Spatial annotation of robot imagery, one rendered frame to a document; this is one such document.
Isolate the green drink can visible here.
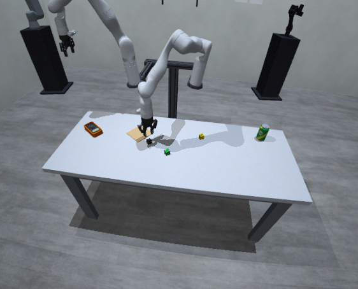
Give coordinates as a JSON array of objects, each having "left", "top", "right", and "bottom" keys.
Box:
[{"left": 256, "top": 123, "right": 269, "bottom": 141}]

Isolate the orange pocket multimeter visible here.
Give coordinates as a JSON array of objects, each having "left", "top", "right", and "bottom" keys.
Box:
[{"left": 84, "top": 122, "right": 103, "bottom": 137}]

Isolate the tan square mat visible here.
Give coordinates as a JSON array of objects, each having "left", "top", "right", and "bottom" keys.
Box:
[{"left": 126, "top": 127, "right": 151, "bottom": 142}]

